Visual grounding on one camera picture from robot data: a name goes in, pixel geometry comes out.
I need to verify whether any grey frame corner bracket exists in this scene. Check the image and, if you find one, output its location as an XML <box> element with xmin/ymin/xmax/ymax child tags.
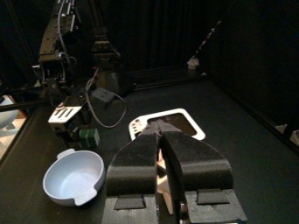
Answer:
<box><xmin>186</xmin><ymin>56</ymin><xmax>202</xmax><ymax>70</ymax></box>

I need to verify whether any white rectangular device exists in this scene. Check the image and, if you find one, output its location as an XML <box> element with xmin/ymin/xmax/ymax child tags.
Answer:
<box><xmin>128</xmin><ymin>108</ymin><xmax>207</xmax><ymax>142</ymax></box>

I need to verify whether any grey frame middle bracket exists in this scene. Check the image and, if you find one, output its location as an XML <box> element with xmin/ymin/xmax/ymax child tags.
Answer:
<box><xmin>274</xmin><ymin>123</ymin><xmax>299</xmax><ymax>147</ymax></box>

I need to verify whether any green sushi roll toy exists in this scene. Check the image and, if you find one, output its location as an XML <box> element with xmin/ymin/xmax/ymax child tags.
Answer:
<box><xmin>79</xmin><ymin>128</ymin><xmax>100</xmax><ymax>149</ymax></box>

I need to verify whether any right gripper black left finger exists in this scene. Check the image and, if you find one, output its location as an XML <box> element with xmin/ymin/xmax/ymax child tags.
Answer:
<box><xmin>102</xmin><ymin>121</ymin><xmax>162</xmax><ymax>224</ymax></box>

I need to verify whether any light blue bowl with handles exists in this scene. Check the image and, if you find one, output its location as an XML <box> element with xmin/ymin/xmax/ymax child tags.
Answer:
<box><xmin>41</xmin><ymin>148</ymin><xmax>107</xmax><ymax>207</ymax></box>

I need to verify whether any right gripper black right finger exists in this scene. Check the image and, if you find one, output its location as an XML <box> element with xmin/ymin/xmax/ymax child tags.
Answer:
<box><xmin>160</xmin><ymin>122</ymin><xmax>248</xmax><ymax>224</ymax></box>

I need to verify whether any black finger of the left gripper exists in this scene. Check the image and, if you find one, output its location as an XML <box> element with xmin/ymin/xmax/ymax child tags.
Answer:
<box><xmin>71</xmin><ymin>125</ymin><xmax>84</xmax><ymax>150</ymax></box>
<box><xmin>56</xmin><ymin>129</ymin><xmax>73</xmax><ymax>145</ymax></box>

